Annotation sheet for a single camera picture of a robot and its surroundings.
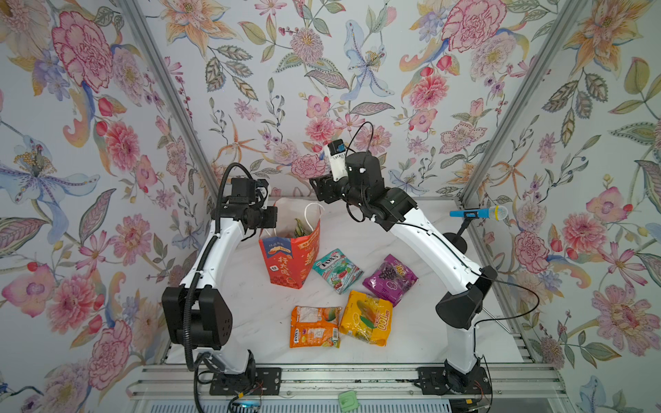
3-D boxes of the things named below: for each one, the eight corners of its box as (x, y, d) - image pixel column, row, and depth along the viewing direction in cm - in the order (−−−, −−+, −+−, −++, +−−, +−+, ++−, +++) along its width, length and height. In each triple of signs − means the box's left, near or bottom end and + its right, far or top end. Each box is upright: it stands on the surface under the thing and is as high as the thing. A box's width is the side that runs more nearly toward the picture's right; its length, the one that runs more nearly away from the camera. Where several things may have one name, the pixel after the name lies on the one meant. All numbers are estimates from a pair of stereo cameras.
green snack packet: (341, 296, 93) (341, 293, 91) (311, 266, 100) (311, 263, 98) (364, 275, 98) (364, 272, 96) (334, 248, 105) (334, 245, 103)
